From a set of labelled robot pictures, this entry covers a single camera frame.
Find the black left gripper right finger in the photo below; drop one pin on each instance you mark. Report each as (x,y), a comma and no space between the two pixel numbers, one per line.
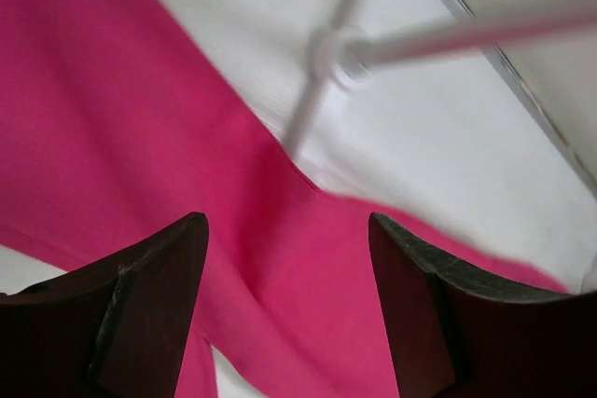
(457,330)

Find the pink trousers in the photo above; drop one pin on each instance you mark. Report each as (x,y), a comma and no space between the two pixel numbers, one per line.
(114,126)

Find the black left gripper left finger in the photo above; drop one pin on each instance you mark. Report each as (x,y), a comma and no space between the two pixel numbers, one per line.
(117,327)

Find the white clothes rack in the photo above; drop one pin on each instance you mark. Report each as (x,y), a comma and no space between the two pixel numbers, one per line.
(343,56)

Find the aluminium side rail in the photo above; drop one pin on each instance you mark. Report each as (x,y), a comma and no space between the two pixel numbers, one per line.
(503,66)

